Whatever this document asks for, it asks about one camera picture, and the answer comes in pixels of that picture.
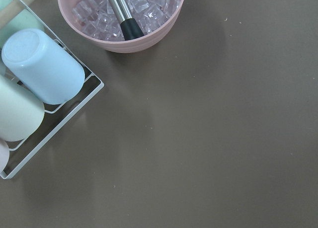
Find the steel muddler black tip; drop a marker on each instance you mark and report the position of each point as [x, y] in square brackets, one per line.
[129, 27]

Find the light blue cup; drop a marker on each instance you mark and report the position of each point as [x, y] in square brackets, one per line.
[51, 73]

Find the pink bowl of ice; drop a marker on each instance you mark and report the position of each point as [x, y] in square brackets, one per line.
[131, 46]

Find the pale green cup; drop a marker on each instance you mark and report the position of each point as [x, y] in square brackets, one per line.
[21, 112]

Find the pink cup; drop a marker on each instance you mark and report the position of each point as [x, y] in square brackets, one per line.
[4, 154]

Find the mint green cup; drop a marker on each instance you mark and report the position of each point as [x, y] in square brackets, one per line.
[24, 20]

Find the white wire cup rack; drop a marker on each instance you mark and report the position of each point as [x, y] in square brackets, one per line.
[56, 116]

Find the wooden rack handle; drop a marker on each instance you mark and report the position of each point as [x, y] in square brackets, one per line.
[14, 8]

